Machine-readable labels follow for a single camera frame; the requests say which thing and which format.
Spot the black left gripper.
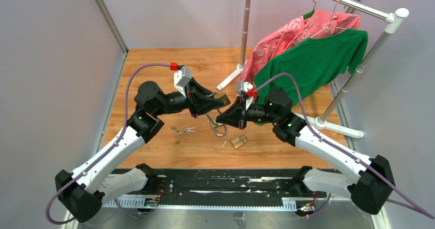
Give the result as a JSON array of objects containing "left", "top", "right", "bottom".
[{"left": 154, "top": 78, "right": 225, "bottom": 119}]

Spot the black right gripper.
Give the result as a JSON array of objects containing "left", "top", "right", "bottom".
[{"left": 216, "top": 96, "right": 280, "bottom": 130}]

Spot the small brass padlock with key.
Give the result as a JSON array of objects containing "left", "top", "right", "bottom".
[{"left": 205, "top": 92, "right": 228, "bottom": 129}]

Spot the large brass padlock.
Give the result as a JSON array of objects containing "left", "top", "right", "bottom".
[{"left": 230, "top": 135, "right": 247, "bottom": 149}]

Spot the small key bunch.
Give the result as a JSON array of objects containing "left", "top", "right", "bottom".
[
  {"left": 171, "top": 126, "right": 182, "bottom": 135},
  {"left": 180, "top": 127, "right": 195, "bottom": 134}
]

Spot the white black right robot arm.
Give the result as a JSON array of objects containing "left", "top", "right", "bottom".
[{"left": 216, "top": 88, "right": 394, "bottom": 215}]

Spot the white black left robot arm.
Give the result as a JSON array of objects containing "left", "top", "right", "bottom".
[{"left": 55, "top": 78, "right": 229, "bottom": 223}]

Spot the small loose key bunch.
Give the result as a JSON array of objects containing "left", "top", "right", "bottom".
[{"left": 180, "top": 127, "right": 195, "bottom": 134}]

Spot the green t-shirt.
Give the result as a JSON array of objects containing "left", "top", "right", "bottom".
[{"left": 253, "top": 29, "right": 368, "bottom": 105}]

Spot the pink printed shirt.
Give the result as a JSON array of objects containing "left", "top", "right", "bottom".
[{"left": 241, "top": 10, "right": 361, "bottom": 89}]

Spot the metal clothes rack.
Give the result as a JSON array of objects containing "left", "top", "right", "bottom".
[{"left": 217, "top": 0, "right": 409, "bottom": 138}]

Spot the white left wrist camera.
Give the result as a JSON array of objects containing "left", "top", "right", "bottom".
[{"left": 173, "top": 66, "right": 192, "bottom": 98}]

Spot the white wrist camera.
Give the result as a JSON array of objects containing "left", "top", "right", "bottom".
[
  {"left": 236, "top": 80, "right": 255, "bottom": 110},
  {"left": 173, "top": 66, "right": 192, "bottom": 98}
]

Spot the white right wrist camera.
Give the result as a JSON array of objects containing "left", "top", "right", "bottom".
[{"left": 236, "top": 80, "right": 255, "bottom": 110}]

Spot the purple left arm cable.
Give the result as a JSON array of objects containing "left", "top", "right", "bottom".
[{"left": 45, "top": 63, "right": 180, "bottom": 225}]

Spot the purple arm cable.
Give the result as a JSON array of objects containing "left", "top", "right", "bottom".
[
  {"left": 45, "top": 63, "right": 180, "bottom": 225},
  {"left": 246, "top": 72, "right": 435, "bottom": 220}
]

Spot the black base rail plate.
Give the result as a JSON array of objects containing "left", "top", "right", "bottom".
[{"left": 124, "top": 167, "right": 341, "bottom": 208}]

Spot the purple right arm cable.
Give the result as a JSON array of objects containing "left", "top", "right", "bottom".
[{"left": 246, "top": 72, "right": 435, "bottom": 220}]

